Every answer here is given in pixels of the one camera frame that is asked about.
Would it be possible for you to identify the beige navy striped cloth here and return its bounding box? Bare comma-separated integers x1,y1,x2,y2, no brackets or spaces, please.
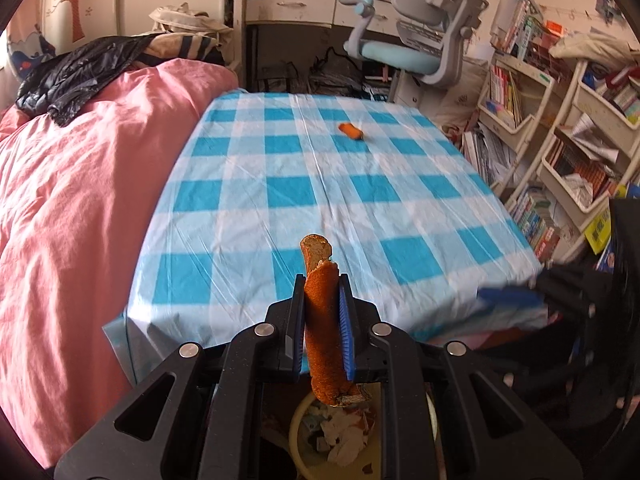
145,32,226,66

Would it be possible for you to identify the blue white checkered tablecloth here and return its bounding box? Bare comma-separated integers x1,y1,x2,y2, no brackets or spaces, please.
102,91,548,386

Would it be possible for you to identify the bag of newspapers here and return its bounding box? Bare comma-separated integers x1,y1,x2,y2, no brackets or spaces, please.
307,47,363,93

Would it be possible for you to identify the black handled bag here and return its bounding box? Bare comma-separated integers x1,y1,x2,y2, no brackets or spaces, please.
257,62,301,93

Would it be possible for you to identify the grey and blue desk chair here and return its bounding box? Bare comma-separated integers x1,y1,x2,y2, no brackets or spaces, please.
339,0,490,88

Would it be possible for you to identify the white desk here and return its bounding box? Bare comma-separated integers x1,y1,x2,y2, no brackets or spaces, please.
244,0,416,36

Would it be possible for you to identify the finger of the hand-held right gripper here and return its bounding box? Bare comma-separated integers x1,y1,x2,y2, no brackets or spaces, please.
477,266,601,320

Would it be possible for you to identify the long orange peel strip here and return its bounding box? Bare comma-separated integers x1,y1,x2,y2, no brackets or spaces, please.
300,233,372,407

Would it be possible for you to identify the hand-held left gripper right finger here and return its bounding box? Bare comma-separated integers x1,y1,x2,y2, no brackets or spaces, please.
339,273,583,480

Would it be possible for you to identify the row of books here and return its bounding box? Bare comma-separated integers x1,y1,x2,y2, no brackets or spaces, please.
505,185,562,266

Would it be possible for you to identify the pink duvet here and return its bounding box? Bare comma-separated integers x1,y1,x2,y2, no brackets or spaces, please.
0,58,240,468

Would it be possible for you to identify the yellow book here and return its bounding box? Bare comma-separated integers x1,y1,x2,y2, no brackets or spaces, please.
585,210,614,256

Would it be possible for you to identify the white desk drawer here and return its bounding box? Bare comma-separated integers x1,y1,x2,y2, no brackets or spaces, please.
247,0,337,26
334,0,401,28

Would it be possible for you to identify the beige canvas bag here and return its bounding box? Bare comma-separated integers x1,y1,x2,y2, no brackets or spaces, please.
150,3,233,41

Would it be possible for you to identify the white cloth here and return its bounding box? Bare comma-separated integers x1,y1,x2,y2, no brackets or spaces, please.
550,30,640,67

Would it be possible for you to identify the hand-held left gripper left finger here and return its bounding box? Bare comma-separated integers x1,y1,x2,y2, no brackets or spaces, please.
55,274,307,480

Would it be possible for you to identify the cartoon printed cloth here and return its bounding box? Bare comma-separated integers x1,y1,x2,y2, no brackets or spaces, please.
7,25,57,82

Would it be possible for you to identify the cream round trash bin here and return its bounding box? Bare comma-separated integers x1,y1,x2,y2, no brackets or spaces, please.
289,394,441,480

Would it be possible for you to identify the pile of magazines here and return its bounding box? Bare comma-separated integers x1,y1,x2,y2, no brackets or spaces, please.
462,127,507,186

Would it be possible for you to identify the black puffer jacket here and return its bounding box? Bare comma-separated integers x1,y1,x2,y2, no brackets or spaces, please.
15,35,156,127

